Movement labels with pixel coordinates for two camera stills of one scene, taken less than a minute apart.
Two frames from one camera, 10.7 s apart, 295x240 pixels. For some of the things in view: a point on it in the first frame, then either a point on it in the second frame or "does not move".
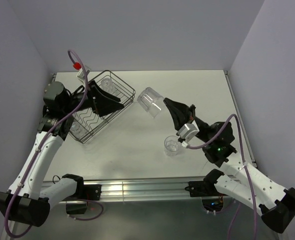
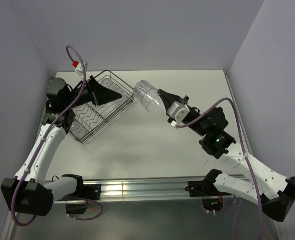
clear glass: x=171 y=145 -> x=150 y=97
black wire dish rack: x=86 y=124 does not move
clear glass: x=106 y=84 does not move
